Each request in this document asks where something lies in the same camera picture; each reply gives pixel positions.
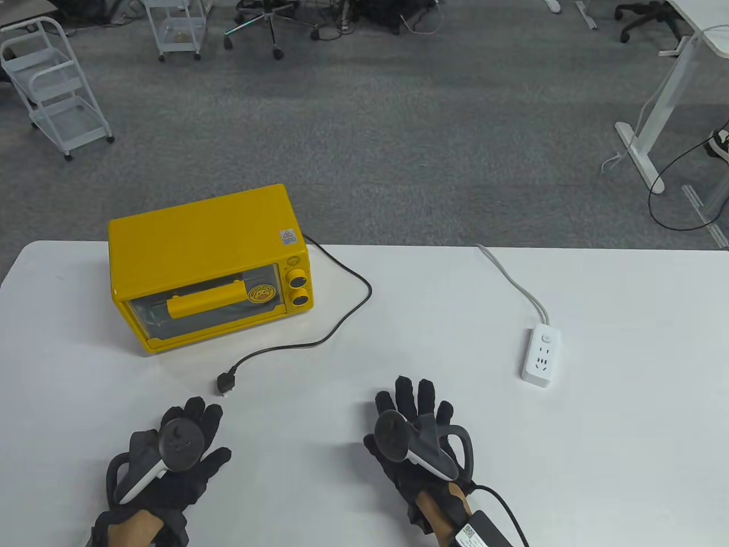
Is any person's right hand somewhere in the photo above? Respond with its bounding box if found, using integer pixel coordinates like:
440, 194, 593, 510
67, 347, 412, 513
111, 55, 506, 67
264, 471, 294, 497
363, 376, 476, 503

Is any person's left hand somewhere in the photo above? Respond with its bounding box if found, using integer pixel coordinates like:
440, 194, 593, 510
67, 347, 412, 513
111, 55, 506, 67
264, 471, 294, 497
105, 397, 232, 516

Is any black white hand controller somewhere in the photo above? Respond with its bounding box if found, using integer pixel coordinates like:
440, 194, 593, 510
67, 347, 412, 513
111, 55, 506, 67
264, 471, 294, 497
373, 410, 474, 482
105, 419, 204, 507

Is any black oven power cable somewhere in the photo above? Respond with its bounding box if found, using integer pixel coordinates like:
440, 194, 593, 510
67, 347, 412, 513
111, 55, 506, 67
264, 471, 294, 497
216, 234, 372, 397

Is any white power strip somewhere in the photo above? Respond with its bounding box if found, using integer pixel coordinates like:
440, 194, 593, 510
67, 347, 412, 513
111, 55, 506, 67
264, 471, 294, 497
521, 323, 562, 388

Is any white power strip cable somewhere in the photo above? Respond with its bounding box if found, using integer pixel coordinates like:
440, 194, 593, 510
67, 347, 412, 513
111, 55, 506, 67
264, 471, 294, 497
476, 244, 550, 326

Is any yellow oven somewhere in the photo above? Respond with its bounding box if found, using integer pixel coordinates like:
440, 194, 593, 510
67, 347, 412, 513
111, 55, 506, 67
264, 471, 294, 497
108, 183, 315, 356

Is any person's left forearm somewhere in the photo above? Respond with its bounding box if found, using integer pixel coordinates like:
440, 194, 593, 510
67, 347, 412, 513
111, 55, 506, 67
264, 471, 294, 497
91, 507, 189, 547

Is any person's right forearm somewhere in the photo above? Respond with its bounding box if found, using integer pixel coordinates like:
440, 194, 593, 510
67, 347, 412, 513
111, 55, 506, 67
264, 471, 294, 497
413, 481, 474, 547

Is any black box with white label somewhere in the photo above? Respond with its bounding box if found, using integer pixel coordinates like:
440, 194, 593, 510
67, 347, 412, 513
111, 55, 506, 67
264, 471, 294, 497
454, 510, 516, 547

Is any large white utility cart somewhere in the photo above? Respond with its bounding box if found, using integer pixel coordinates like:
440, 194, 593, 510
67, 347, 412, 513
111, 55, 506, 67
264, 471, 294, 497
0, 16, 116, 161

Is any small white utility cart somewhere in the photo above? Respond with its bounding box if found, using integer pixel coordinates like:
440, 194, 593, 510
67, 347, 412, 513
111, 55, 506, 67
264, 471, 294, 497
142, 0, 208, 62

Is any chrome office chair base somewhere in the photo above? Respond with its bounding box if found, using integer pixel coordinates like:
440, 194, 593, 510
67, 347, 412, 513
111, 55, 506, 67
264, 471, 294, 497
223, 0, 320, 60

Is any dark desk corner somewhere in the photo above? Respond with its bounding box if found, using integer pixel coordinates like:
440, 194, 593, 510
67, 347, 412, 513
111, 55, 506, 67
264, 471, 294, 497
0, 0, 62, 32

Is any black office chair base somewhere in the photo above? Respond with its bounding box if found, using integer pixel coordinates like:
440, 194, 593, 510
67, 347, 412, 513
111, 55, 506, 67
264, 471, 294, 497
614, 0, 683, 43

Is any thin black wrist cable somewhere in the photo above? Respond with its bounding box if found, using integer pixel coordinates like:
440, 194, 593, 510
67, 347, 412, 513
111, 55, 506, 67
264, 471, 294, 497
470, 484, 530, 547

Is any black floor cable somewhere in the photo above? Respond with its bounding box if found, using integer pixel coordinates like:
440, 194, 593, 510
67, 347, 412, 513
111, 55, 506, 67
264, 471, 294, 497
648, 120, 729, 231

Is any white floor cable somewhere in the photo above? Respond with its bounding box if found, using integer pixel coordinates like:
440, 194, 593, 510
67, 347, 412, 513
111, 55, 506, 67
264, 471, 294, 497
601, 149, 634, 174

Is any grey metal floor rail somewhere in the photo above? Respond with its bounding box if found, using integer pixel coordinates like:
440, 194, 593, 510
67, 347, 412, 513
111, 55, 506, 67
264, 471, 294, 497
682, 185, 729, 250

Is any black bags and cables pile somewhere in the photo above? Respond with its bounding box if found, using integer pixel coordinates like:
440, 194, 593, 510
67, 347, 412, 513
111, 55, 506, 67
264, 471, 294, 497
349, 0, 444, 36

